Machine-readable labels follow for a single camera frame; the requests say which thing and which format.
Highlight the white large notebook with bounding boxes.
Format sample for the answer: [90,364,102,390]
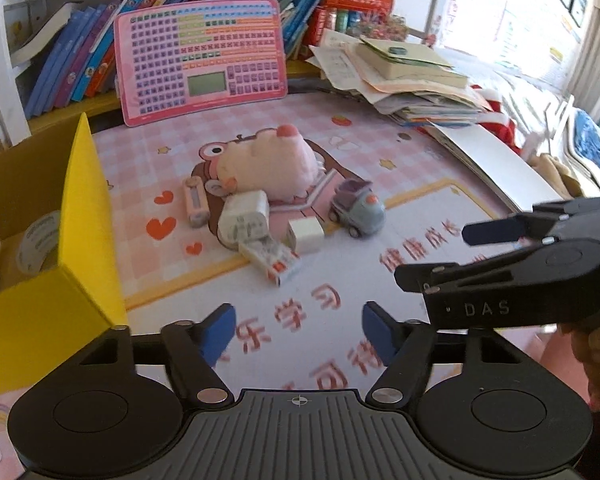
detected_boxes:
[424,122,562,212]

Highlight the small white red box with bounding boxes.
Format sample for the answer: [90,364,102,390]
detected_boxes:
[238,236,301,287]

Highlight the white charger plug cube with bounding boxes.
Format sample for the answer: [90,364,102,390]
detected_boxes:
[286,217,325,255]

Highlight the white desk mat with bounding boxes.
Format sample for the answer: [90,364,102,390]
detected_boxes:
[129,183,524,392]

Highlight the right hand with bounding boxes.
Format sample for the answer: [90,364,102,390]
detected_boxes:
[558,323,600,413]

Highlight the pink plush pig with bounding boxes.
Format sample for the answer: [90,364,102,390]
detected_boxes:
[215,124,321,202]

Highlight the row of blue books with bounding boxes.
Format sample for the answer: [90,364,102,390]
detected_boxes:
[21,0,146,120]

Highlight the clear tape roll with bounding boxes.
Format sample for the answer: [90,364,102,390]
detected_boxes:
[16,210,60,275]

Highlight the red book box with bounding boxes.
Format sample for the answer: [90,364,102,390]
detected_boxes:
[303,0,393,46]

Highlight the pink checkered tablecloth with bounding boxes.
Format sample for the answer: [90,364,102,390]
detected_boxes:
[0,93,508,479]

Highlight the grey toy car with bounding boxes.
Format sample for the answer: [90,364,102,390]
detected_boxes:
[328,179,386,238]

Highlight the white power adapter box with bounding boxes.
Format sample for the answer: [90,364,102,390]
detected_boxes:
[218,190,270,249]

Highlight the yellow cardboard box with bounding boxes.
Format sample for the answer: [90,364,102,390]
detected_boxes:
[0,116,126,395]

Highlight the stack of papers and books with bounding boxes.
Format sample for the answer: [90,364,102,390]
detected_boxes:
[309,30,494,126]

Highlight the pink toy learning tablet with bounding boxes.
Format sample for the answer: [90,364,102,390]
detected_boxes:
[114,0,288,127]

